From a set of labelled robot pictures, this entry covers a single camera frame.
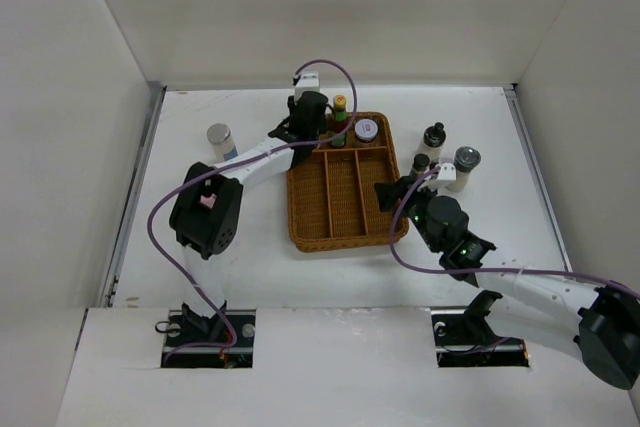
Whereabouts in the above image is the salt bottle black knob cap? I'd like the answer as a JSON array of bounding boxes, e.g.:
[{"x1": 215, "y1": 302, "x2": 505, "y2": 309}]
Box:
[{"x1": 422, "y1": 122, "x2": 446, "y2": 161}]

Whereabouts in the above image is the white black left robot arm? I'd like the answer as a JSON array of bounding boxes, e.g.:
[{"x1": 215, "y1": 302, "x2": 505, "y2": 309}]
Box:
[{"x1": 169, "y1": 91, "x2": 328, "y2": 276}]

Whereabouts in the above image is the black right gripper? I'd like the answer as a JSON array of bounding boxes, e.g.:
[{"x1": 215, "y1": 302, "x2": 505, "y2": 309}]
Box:
[{"x1": 374, "y1": 176, "x2": 442, "y2": 254}]

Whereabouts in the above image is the small pepper jar black cap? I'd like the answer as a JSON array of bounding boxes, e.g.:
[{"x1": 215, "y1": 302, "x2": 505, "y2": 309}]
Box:
[{"x1": 410, "y1": 153, "x2": 431, "y2": 179}]

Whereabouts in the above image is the brown wicker divided basket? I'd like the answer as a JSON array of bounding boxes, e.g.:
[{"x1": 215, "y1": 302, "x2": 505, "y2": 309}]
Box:
[{"x1": 286, "y1": 112, "x2": 399, "y2": 253}]

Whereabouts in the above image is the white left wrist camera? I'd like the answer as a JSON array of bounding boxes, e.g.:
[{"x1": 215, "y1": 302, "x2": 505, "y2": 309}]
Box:
[{"x1": 293, "y1": 70, "x2": 320, "y2": 102}]

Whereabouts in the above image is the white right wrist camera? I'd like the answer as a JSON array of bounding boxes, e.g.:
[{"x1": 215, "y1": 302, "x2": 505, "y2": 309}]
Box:
[{"x1": 431, "y1": 162, "x2": 457, "y2": 190}]

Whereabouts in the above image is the white peppercorn jar silver lid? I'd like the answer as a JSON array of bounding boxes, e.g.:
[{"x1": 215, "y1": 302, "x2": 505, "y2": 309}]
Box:
[{"x1": 206, "y1": 123, "x2": 238, "y2": 162}]

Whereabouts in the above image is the sauce jar white red lid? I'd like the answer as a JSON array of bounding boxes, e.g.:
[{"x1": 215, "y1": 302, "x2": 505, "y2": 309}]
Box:
[{"x1": 354, "y1": 118, "x2": 379, "y2": 147}]

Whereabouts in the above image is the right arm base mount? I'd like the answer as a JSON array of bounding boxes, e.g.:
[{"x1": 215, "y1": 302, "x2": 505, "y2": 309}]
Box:
[{"x1": 431, "y1": 291, "x2": 529, "y2": 368}]

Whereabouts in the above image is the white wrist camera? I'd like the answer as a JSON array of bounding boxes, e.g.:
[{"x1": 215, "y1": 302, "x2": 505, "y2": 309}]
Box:
[
  {"x1": 293, "y1": 70, "x2": 320, "y2": 102},
  {"x1": 431, "y1": 162, "x2": 457, "y2": 190}
]

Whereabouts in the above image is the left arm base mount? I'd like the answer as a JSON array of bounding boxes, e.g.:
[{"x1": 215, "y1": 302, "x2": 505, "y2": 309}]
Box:
[{"x1": 154, "y1": 303, "x2": 257, "y2": 369}]

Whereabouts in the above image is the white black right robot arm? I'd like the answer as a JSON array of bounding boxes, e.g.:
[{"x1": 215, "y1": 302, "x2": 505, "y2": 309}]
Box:
[{"x1": 374, "y1": 176, "x2": 639, "y2": 390}]

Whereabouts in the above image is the red sauce bottle green label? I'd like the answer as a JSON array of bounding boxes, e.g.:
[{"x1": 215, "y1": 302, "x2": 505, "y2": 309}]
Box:
[{"x1": 328, "y1": 95, "x2": 349, "y2": 148}]

